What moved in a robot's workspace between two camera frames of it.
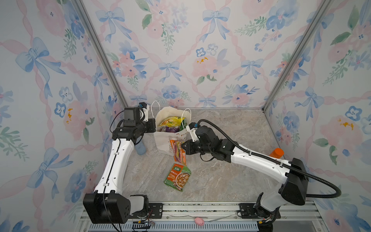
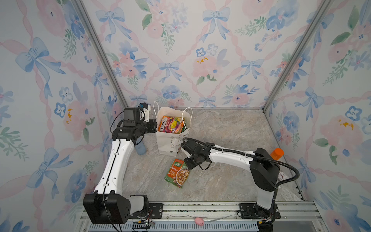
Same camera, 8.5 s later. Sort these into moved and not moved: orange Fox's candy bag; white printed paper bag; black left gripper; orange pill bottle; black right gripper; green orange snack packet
Moved: orange Fox's candy bag; black right gripper
Not moved: white printed paper bag; green orange snack packet; orange pill bottle; black left gripper
